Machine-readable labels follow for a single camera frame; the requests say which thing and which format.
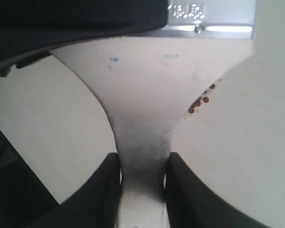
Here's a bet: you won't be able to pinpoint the brown pellets and white crumbs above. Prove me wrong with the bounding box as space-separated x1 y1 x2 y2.
182 79 223 121

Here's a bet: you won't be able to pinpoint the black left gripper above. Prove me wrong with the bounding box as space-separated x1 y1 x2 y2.
0 0 168 77

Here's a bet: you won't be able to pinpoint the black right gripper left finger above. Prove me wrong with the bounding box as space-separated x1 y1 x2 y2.
25 152 121 228

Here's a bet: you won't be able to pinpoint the wooden paint brush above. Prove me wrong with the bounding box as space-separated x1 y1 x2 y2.
52 0 257 228

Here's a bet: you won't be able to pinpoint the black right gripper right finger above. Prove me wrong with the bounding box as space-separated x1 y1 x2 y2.
163 152 285 228

